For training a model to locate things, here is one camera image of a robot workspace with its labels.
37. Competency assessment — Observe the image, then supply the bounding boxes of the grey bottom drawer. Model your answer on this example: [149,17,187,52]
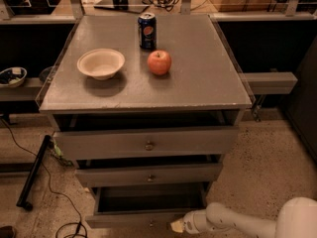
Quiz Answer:
[85,182,206,228]

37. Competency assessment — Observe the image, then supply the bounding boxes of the grey drawer cabinet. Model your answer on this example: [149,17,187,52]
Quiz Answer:
[35,14,256,196]

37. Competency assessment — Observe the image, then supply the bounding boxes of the blue pepsi can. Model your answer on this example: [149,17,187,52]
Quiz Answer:
[138,13,157,50]

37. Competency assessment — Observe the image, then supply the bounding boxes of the red apple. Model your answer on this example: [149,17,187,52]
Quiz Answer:
[147,50,171,75]

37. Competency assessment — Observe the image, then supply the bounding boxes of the grey drawer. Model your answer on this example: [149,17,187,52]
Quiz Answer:
[75,164,222,187]
[54,126,238,160]
[85,182,206,228]

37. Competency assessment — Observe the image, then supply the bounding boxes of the dark shoe tip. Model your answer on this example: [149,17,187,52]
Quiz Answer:
[0,226,16,238]

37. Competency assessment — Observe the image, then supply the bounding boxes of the black floor cable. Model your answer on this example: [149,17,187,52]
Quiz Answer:
[0,117,87,238]

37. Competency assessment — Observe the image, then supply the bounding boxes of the beige paper bowl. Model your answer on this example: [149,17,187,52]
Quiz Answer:
[77,49,125,80]

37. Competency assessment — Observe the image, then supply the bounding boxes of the grey middle drawer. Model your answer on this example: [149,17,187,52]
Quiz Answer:
[75,164,222,187]

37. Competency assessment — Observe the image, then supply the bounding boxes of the black monitor stand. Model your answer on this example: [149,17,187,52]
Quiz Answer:
[94,0,148,14]

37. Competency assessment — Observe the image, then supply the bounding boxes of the black bar on floor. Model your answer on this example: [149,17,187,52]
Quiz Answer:
[16,135,51,211]

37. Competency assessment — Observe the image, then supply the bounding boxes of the grey top drawer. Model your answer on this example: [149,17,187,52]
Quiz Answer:
[54,126,238,160]

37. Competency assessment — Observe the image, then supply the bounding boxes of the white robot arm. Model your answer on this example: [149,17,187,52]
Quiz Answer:
[170,197,317,238]

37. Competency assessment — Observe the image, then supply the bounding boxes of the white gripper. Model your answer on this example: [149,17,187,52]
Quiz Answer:
[170,210,207,234]

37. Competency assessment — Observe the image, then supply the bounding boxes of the white bowl with items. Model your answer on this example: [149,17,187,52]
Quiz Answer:
[0,67,27,88]

